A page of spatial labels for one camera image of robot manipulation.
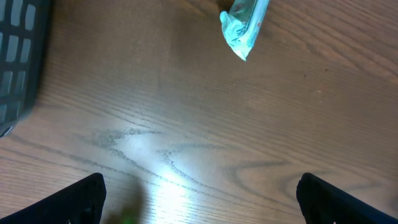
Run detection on teal wet wipes pack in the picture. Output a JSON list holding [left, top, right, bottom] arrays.
[[220, 0, 270, 61]]

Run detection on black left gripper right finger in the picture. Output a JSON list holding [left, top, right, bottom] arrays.
[[296, 172, 397, 224]]

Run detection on grey plastic basket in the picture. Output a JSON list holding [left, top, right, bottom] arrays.
[[1, 0, 53, 138]]

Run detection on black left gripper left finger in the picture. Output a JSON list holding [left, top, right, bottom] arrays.
[[1, 173, 106, 224]]

